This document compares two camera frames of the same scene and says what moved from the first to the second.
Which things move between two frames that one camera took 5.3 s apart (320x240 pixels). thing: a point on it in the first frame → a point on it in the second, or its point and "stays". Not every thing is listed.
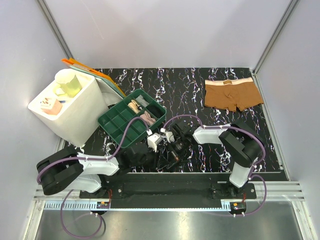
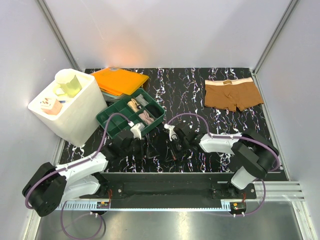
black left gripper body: (150, 158) → (135, 149)
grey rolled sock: (142, 100) stays
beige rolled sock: (134, 105) stays
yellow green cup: (67, 83) stays
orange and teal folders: (79, 66) → (116, 82)
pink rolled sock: (147, 117) stays
